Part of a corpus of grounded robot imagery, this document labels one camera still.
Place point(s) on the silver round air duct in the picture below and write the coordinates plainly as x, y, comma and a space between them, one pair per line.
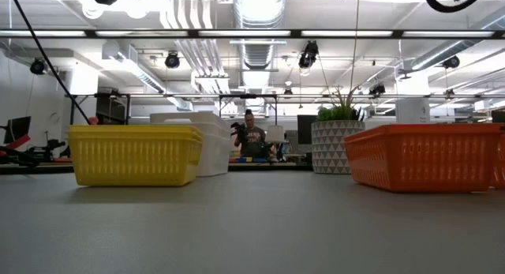
258, 13

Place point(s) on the black overhead frame bar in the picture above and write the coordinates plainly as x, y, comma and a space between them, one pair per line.
244, 33

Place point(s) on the black ceiling spotlight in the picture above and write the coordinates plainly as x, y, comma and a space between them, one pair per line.
451, 62
377, 89
172, 60
307, 57
38, 66

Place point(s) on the white box cabinet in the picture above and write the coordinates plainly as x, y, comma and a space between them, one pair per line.
412, 114

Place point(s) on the black and red background robot arm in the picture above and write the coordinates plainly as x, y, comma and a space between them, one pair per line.
23, 151

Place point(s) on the triangle patterned planter pot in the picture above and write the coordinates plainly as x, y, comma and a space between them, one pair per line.
331, 147

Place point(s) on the black shelf unit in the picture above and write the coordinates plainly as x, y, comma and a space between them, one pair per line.
112, 108

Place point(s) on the white lamp shade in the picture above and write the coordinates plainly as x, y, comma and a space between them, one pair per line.
275, 133

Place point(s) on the red round knob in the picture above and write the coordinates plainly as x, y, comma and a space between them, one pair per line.
93, 120

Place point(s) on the person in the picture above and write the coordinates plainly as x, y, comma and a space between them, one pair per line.
254, 141

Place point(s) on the dark background workbench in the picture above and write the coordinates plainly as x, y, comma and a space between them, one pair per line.
284, 166

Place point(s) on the black monitor screen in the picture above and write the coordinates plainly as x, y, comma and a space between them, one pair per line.
304, 130

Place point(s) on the black metal frame rig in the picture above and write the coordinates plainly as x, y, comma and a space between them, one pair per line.
248, 96

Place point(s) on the black desk monitor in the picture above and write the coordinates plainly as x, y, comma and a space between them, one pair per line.
17, 128

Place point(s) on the green potted plant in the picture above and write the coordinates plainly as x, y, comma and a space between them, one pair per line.
341, 110

